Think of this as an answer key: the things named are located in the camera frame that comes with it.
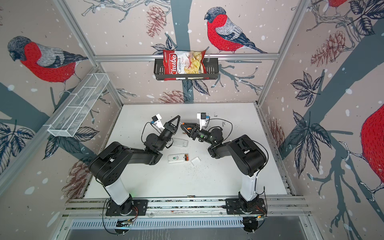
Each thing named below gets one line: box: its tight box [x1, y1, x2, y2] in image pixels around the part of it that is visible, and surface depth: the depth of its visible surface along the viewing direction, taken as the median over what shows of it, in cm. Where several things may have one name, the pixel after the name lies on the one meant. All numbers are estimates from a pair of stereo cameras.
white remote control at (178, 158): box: [168, 153, 190, 164], surface depth 92 cm
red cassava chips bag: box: [163, 49, 210, 81], surface depth 89 cm
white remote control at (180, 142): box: [172, 138, 189, 148], surface depth 100 cm
